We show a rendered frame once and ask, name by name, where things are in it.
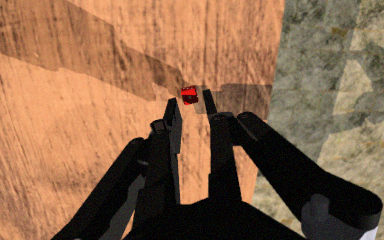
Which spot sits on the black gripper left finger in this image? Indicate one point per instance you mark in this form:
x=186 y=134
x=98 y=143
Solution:
x=106 y=212

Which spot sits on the red die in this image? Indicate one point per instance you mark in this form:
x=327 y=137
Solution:
x=189 y=95

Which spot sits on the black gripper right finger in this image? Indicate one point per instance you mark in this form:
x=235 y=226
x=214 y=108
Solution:
x=327 y=206

